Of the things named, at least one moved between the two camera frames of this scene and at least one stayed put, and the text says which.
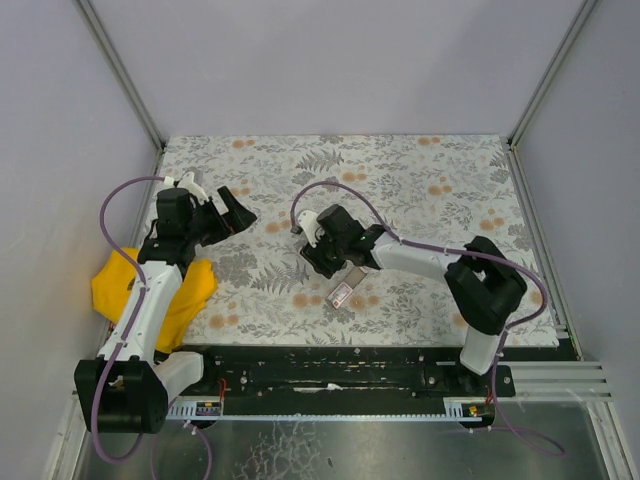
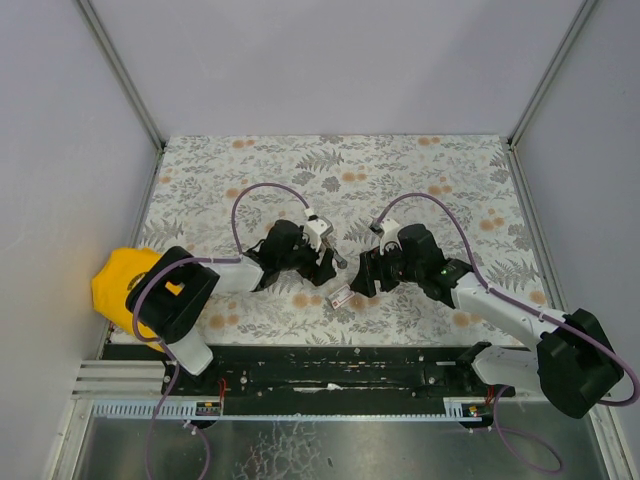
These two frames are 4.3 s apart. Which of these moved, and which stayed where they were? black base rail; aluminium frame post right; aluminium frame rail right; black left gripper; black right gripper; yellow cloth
Moved: black left gripper; black right gripper
Stayed: aluminium frame rail right; aluminium frame post right; yellow cloth; black base rail
